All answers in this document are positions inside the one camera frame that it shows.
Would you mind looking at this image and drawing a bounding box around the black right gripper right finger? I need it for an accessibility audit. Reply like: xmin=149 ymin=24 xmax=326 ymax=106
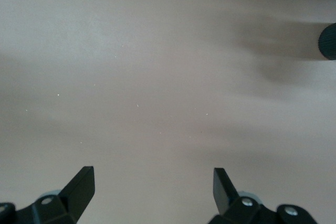
xmin=208 ymin=167 xmax=320 ymax=224

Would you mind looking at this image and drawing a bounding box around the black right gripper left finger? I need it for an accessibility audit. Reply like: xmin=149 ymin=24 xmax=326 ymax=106
xmin=0 ymin=166 xmax=96 ymax=224

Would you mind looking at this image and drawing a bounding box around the black ribbed cylinder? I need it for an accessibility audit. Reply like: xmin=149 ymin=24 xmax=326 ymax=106
xmin=318 ymin=23 xmax=336 ymax=61

